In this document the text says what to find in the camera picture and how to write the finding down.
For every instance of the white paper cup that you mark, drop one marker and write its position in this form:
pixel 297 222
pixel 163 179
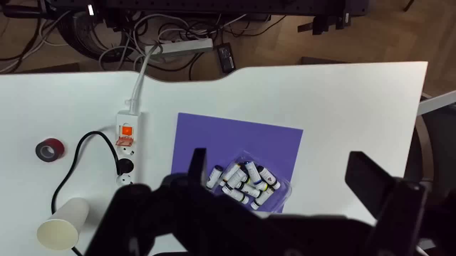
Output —
pixel 62 229

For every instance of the small white bottle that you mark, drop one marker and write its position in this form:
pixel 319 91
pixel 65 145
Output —
pixel 230 171
pixel 214 175
pixel 253 172
pixel 262 199
pixel 267 175

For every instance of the black plug with cable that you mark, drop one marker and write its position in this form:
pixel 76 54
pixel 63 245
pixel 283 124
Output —
pixel 89 174

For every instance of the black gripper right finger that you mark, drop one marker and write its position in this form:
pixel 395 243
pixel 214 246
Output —
pixel 383 193

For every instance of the black power adapter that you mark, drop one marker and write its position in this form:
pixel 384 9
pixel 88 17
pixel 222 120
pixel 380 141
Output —
pixel 226 57

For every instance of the red black tape roll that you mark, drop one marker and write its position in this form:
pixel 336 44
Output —
pixel 51 149

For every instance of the purple paper mat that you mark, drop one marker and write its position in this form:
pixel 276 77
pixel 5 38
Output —
pixel 227 141

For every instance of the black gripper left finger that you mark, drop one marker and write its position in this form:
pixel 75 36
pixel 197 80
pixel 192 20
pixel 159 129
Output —
pixel 199 165

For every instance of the clear plastic storage box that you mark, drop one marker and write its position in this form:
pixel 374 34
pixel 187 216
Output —
pixel 244 191

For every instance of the white floor power strip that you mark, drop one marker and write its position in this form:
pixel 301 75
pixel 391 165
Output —
pixel 193 46

